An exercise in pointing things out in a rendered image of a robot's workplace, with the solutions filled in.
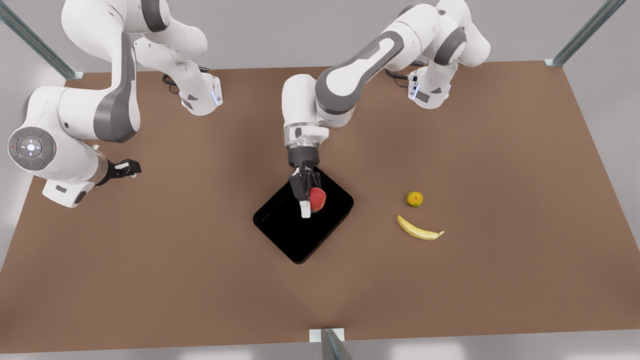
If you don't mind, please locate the yellow banana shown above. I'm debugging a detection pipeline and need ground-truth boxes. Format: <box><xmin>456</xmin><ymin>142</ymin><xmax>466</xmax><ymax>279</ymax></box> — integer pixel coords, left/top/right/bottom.
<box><xmin>396</xmin><ymin>214</ymin><xmax>445</xmax><ymax>242</ymax></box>

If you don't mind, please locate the silver frame post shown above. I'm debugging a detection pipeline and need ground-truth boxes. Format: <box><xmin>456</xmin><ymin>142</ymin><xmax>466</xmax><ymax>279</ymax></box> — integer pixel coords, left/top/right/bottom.
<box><xmin>0</xmin><ymin>0</ymin><xmax>85</xmax><ymax>81</ymax></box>
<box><xmin>544</xmin><ymin>0</ymin><xmax>629</xmax><ymax>68</ymax></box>
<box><xmin>308</xmin><ymin>328</ymin><xmax>354</xmax><ymax>360</ymax></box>

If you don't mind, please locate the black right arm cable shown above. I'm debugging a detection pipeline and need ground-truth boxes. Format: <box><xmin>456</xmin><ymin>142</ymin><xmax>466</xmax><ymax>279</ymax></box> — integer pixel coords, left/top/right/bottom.
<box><xmin>161</xmin><ymin>66</ymin><xmax>212</xmax><ymax>96</ymax></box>

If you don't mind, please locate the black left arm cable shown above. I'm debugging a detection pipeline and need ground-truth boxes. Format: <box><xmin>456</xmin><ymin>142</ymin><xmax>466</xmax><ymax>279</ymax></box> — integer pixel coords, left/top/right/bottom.
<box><xmin>384</xmin><ymin>60</ymin><xmax>427</xmax><ymax>89</ymax></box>

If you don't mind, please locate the red apple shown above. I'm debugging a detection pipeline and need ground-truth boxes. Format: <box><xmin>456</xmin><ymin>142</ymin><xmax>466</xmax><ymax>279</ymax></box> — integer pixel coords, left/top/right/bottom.
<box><xmin>309</xmin><ymin>187</ymin><xmax>327</xmax><ymax>214</ymax></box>

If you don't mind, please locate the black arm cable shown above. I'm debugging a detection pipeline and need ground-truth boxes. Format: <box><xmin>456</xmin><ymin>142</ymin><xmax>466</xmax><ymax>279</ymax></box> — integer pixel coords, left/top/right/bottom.
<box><xmin>161</xmin><ymin>66</ymin><xmax>212</xmax><ymax>96</ymax></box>
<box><xmin>384</xmin><ymin>60</ymin><xmax>427</xmax><ymax>89</ymax></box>

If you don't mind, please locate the black storage box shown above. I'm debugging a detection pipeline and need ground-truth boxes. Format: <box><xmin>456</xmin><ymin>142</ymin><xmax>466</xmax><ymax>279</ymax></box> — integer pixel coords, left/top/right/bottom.
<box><xmin>252</xmin><ymin>167</ymin><xmax>355</xmax><ymax>265</ymax></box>

